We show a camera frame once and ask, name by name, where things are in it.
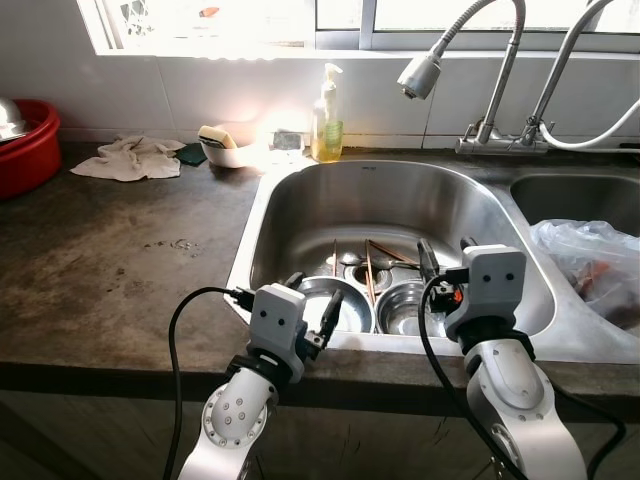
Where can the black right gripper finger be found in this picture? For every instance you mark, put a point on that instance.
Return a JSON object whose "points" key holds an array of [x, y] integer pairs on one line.
{"points": [[467, 243], [430, 262]]}

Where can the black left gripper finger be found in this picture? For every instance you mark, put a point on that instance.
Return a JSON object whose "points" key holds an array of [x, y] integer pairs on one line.
{"points": [[294, 281], [331, 312]]}

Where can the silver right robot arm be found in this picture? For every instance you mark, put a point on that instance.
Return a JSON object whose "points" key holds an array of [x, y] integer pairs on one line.
{"points": [[515, 400]]}

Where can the stainless steel plate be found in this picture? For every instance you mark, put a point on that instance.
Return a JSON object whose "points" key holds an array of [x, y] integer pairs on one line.
{"points": [[350, 305]]}

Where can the brown wooden chopstick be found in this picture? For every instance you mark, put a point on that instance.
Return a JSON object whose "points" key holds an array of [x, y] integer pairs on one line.
{"points": [[335, 258], [385, 247], [395, 256], [370, 275]]}

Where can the steel sink drain strainer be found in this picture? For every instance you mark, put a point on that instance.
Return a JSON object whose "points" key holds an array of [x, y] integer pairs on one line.
{"points": [[383, 274]]}

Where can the stainless steel bowl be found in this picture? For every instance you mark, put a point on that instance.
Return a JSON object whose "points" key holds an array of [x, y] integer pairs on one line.
{"points": [[405, 312]]}

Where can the stainless steel double sink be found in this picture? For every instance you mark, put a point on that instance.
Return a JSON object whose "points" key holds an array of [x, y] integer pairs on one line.
{"points": [[400, 205]]}

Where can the clear plastic bag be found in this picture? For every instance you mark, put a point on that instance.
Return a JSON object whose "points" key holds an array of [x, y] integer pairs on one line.
{"points": [[590, 245]]}

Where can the red item inside bag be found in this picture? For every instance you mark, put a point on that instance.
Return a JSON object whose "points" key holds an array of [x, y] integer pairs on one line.
{"points": [[592, 280]]}

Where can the white sponge bowl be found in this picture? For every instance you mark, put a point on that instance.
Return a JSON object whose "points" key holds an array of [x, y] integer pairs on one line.
{"points": [[232, 155]]}

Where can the steel faucet with spray head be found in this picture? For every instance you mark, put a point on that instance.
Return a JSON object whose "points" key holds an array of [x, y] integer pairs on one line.
{"points": [[500, 100]]}

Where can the yellow dish soap pump bottle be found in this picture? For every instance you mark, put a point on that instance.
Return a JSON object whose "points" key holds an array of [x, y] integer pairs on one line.
{"points": [[327, 135]]}

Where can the green scouring pad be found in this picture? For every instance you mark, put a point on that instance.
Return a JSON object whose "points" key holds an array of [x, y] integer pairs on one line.
{"points": [[192, 154]]}

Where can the yellow sponge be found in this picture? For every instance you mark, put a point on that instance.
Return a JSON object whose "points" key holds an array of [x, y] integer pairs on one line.
{"points": [[215, 136]]}

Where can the plain steel gooseneck faucet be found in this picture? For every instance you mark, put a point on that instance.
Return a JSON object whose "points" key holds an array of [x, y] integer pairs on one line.
{"points": [[555, 80]]}

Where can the crumpled beige cloth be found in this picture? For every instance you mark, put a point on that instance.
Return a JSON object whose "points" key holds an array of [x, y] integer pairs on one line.
{"points": [[130, 160]]}

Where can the red plastic basin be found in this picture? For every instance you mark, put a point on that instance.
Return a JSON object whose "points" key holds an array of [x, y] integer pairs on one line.
{"points": [[30, 155]]}

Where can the steel pot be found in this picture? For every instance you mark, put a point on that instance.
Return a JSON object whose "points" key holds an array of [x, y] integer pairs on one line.
{"points": [[10, 120]]}

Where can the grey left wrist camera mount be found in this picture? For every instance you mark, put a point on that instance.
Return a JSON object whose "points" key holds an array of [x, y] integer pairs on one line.
{"points": [[275, 330]]}

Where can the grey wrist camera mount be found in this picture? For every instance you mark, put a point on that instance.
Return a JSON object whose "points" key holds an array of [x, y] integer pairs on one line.
{"points": [[492, 285], [275, 330]]}

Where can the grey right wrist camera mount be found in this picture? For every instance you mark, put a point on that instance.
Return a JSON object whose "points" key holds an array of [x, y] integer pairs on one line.
{"points": [[492, 285]]}

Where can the white window frame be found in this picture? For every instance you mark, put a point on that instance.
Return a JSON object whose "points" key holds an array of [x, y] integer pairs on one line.
{"points": [[350, 40]]}

